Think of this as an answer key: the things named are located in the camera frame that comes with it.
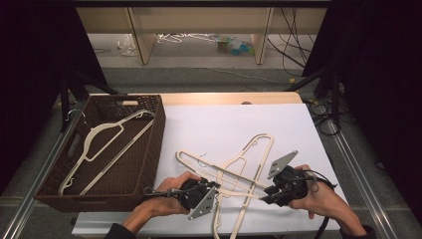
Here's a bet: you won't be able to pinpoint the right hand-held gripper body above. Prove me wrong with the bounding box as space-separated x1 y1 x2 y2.
266 149 311 206

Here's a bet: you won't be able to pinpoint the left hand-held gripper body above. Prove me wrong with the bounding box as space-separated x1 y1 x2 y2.
177 178 220 221

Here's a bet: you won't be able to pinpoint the cream wooden clothes hanger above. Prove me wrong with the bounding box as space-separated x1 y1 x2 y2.
212 132 276 239
58 108 157 197
175 149 270 200

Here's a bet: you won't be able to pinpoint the brown wicker basket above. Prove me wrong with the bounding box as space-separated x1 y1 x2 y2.
33 94 167 213

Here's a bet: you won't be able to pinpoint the person's left hand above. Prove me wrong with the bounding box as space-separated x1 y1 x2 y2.
145 170 202 217

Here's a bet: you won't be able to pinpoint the person's right hand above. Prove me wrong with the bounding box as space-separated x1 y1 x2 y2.
288 163 355 227

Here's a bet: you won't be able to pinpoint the white table mat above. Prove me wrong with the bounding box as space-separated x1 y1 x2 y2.
71 103 360 237

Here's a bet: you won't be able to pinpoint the black metal stand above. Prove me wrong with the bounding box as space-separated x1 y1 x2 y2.
284 65 343 124
59 70 119 133

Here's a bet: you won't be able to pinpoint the black curtain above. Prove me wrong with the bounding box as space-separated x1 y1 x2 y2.
0 0 109 197
302 0 422 218

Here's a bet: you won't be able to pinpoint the colourful plastic pile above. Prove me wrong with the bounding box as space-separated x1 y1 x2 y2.
215 35 256 57

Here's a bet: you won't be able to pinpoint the white hangers on floor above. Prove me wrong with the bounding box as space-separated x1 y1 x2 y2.
156 32 217 45

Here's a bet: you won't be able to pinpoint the clear plastic bag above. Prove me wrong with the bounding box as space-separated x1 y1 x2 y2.
116 33 137 57

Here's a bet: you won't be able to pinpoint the beige wooden desk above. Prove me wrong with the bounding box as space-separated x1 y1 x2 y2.
77 7 327 66

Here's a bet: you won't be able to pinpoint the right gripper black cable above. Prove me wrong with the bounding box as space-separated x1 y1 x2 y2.
300 168 338 239

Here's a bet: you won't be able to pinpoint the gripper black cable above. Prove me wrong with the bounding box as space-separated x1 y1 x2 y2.
143 186 188 200
300 168 338 239

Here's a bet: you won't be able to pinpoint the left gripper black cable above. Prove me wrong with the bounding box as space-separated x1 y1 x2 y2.
143 186 188 200

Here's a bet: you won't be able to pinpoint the metal floor rail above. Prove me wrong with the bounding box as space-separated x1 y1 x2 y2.
326 119 400 239
0 99 88 239

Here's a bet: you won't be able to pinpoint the coiled black floor cables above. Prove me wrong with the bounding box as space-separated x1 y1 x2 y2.
306 99 343 137

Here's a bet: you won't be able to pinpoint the thin light floor cable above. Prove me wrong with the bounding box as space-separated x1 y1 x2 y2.
172 66 284 85

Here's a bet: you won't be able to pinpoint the hanging black cables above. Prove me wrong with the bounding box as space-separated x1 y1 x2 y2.
267 7 317 78

